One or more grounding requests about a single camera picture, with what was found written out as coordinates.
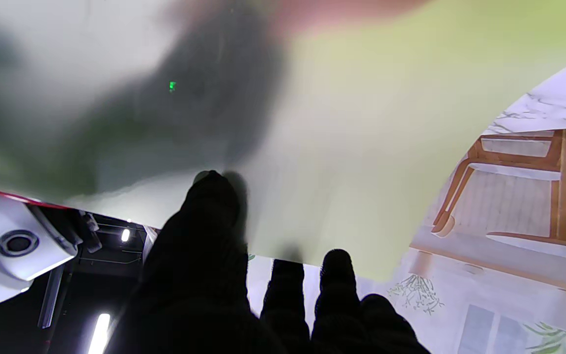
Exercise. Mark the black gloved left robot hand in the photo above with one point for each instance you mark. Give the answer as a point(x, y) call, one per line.
point(199, 295)

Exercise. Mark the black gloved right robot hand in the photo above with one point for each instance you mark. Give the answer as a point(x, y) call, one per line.
point(204, 98)

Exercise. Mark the yellow-green translucent file folder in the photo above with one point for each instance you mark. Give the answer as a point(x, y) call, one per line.
point(361, 147)

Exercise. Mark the ceiling light strip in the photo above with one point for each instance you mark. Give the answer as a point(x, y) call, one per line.
point(126, 235)
point(100, 334)

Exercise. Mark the printed room scene backdrop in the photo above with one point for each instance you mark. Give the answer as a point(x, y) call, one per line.
point(509, 221)

